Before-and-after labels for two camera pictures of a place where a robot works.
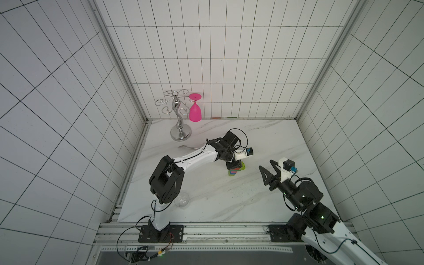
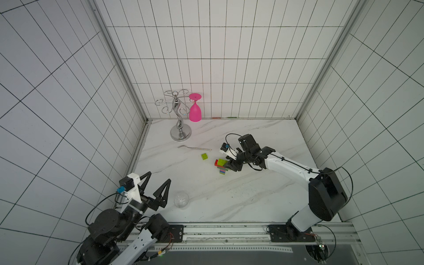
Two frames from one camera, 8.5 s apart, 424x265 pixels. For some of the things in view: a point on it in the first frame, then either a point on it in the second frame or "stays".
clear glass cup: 182,200 stays
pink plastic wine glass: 195,115 stays
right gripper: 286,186 to 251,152
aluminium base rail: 125,237 stays
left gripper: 234,166 to 160,200
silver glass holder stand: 179,132 stays
